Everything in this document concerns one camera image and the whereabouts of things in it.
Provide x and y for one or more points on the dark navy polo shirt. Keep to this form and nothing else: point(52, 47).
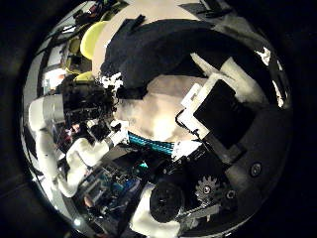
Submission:
point(165, 49)

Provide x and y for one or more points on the yellow shell chair with label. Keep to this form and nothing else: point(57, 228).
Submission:
point(84, 77)

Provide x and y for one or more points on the white perforated mounting plate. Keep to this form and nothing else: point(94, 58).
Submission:
point(185, 148)

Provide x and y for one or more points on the large white cloth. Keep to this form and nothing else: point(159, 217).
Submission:
point(277, 92)

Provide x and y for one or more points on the open rack of circuit boards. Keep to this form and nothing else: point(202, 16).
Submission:
point(112, 191)

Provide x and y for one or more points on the small white cloth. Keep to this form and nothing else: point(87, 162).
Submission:
point(264, 55)

